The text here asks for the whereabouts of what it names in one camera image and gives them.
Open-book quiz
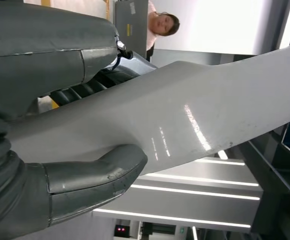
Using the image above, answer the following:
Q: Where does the dark metal frame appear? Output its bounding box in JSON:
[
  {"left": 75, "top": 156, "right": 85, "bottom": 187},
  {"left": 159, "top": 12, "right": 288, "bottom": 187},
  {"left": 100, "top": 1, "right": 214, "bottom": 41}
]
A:
[{"left": 237, "top": 114, "right": 290, "bottom": 240}]

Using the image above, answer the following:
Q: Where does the person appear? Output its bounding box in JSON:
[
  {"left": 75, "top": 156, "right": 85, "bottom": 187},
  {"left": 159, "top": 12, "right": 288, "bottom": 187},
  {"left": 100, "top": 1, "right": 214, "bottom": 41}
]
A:
[{"left": 146, "top": 0, "right": 180, "bottom": 63}]

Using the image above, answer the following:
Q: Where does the black device with red lights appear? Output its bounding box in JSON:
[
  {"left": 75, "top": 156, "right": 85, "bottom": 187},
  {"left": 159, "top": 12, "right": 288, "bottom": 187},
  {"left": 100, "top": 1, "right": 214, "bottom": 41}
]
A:
[{"left": 113, "top": 225, "right": 131, "bottom": 238}]

